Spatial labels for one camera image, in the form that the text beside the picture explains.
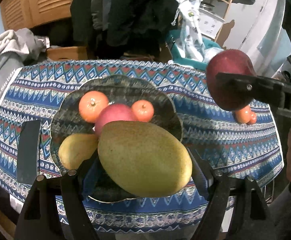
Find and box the small tangerine front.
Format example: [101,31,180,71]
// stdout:
[248,111,257,125]

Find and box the small tangerine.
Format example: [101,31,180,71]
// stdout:
[248,111,257,125]
[131,100,154,122]

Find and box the large orange front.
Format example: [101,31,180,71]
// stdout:
[235,105,251,124]

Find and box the large orange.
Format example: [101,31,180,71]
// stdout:
[78,90,109,123]
[235,105,251,124]

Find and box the dark red apple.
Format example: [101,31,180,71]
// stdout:
[206,49,256,111]

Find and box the yellow mango front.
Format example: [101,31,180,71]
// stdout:
[98,121,192,197]

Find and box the patterned blue tablecloth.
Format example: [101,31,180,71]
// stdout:
[0,60,284,233]

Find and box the white door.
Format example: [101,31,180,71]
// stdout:
[239,0,286,75]

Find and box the black smartphone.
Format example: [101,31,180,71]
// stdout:
[16,120,41,185]

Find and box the clear plastic bag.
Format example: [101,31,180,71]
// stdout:
[203,47,224,63]

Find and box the white patterned storage box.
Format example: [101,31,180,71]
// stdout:
[199,8,224,40]

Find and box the white rice bag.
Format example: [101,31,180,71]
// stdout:
[170,0,206,62]

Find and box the teal plastic crate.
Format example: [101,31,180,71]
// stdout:
[166,30,221,71]

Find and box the dark glass fruit plate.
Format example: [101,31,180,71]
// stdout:
[50,75,192,203]

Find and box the wooden drawer box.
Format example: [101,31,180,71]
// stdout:
[47,46,88,61]

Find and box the pile of grey clothes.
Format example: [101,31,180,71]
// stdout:
[0,28,50,98]

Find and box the black hanging coat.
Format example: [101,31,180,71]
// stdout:
[70,0,178,59]

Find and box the wooden louvered wardrobe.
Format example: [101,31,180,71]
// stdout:
[0,0,73,30]

